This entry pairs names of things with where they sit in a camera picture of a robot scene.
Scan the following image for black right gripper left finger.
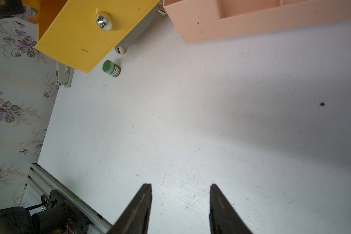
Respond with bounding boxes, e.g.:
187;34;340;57
107;183;152;234

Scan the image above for yellow drawer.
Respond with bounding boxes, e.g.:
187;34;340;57
35;0;159;73

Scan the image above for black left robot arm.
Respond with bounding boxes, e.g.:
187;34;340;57
0;0;25;19

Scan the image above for aluminium rail frame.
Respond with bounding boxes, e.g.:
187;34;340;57
15;163;112;234

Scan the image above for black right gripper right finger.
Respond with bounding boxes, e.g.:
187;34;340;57
209;184;252;234

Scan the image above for beige plastic file organizer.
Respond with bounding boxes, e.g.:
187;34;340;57
163;0;351;43

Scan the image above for green paint can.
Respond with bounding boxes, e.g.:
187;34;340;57
102;60;121;78

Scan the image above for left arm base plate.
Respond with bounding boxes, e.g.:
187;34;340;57
30;190;90;234

